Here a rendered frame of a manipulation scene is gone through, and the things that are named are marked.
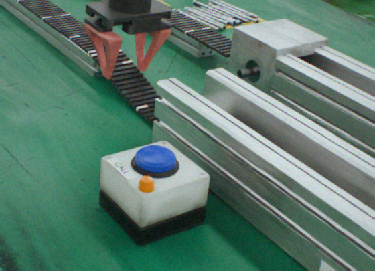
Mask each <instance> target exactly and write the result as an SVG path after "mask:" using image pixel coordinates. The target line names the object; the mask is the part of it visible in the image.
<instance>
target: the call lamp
mask: <svg viewBox="0 0 375 271"><path fill-rule="evenodd" d="M138 190H139V191H140V192H143V193H150V192H154V190H155V182H154V180H153V178H152V177H150V176H144V177H142V178H141V180H140V181H139V185H138Z"/></svg>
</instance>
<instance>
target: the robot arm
mask: <svg viewBox="0 0 375 271"><path fill-rule="evenodd" d="M172 12H173V9H171V8H169V7H168V6H166V5H164V4H162V3H160V2H158V1H157V0H106V1H96V2H90V3H86V14H87V15H89V16H87V17H85V19H84V26H85V30H86V32H87V34H88V36H89V38H90V40H91V42H92V44H93V46H94V49H95V51H96V54H97V56H98V60H99V62H100V66H101V69H102V73H103V75H104V77H106V78H107V79H110V78H111V76H112V74H113V71H114V68H115V62H116V60H117V56H118V54H119V50H120V47H121V44H122V40H123V38H122V37H121V36H119V35H117V34H116V33H115V32H113V26H116V25H123V26H122V31H124V32H125V33H127V34H130V35H134V34H135V43H136V52H137V67H138V69H139V70H140V71H142V72H145V71H146V69H147V66H148V65H149V64H150V62H151V60H152V59H153V56H154V55H155V54H156V53H157V52H158V49H159V48H160V47H161V46H162V44H163V43H164V42H165V41H166V39H167V38H168V37H169V34H170V33H171V25H172V24H171V23H170V22H168V21H166V20H164V19H165V18H168V19H169V20H171V18H172ZM147 33H149V34H151V35H152V36H153V40H152V42H151V43H150V45H149V48H148V50H147V53H146V55H145V57H144V46H145V39H146V35H147ZM104 45H105V49H106V58H105V51H104Z"/></svg>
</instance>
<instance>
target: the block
mask: <svg viewBox="0 0 375 271"><path fill-rule="evenodd" d="M327 43H328V39H327V38H326V37H322V36H320V35H318V34H317V33H314V32H312V31H310V30H308V29H306V28H304V27H302V26H300V25H297V24H295V23H293V22H291V21H288V20H286V19H279V20H275V21H268V22H264V23H256V24H249V25H242V26H238V27H234V34H233V40H232V48H231V53H230V61H229V66H228V72H230V73H231V74H234V75H235V76H236V77H238V78H240V79H241V80H243V81H245V82H246V83H247V84H250V85H252V86H254V87H255V88H256V89H258V90H260V91H261V92H263V93H265V94H266V95H268V96H269V92H272V93H275V92H276V90H275V89H274V88H271V82H272V78H273V72H276V73H279V69H278V68H276V67H275V61H276V58H277V56H279V55H287V54H291V55H294V56H296V57H298V58H299V59H300V60H303V61H304V62H307V63H308V64H310V65H311V61H312V57H313V52H314V49H315V48H318V47H322V46H327Z"/></svg>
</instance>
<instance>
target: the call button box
mask: <svg viewBox="0 0 375 271"><path fill-rule="evenodd" d="M149 145H159V146H163V147H166V148H168V149H170V150H172V151H173V152H174V153H175V155H176V157H177V159H176V164H175V167H174V168H173V169H172V170H170V171H165V172H150V171H146V170H143V169H141V168H139V167H138V166H137V165H136V163H135V153H136V152H137V151H138V150H139V149H142V148H143V147H146V146H149ZM149 145H145V146H142V147H138V148H135V149H129V150H126V151H122V152H119V153H115V154H113V155H108V156H105V157H103V158H102V159H101V174H100V186H101V188H102V189H101V190H100V197H99V204H100V206H101V207H102V208H103V209H104V210H105V211H106V213H108V214H109V215H110V216H111V217H112V218H113V219H114V221H115V222H116V223H117V224H119V226H120V227H121V228H122V229H123V230H124V231H125V233H126V234H128V235H129V236H130V237H131V238H132V239H133V241H134V242H135V243H136V244H137V245H138V246H143V245H147V244H149V243H151V242H154V241H157V240H160V239H161V238H165V237H167V236H170V235H173V234H177V233H179V232H182V231H184V230H187V229H189V228H192V227H194V226H196V225H200V224H203V222H204V218H205V213H206V208H205V207H204V206H205V204H206V202H207V196H208V187H209V182H210V176H209V175H208V173H206V172H205V171H203V170H202V169H201V168H200V167H199V166H197V165H196V164H195V163H194V162H193V161H191V159H188V158H187V157H186V156H185V155H184V154H182V153H181V152H180V151H179V150H178V149H176V148H175V147H173V146H172V145H171V144H169V142H167V141H159V142H156V143H152V144H149ZM144 176H150V177H152V178H153V180H154V182H155V190H154V192H150V193H143V192H140V191H139V190H138V185H139V181H140V180H141V178H142V177H144Z"/></svg>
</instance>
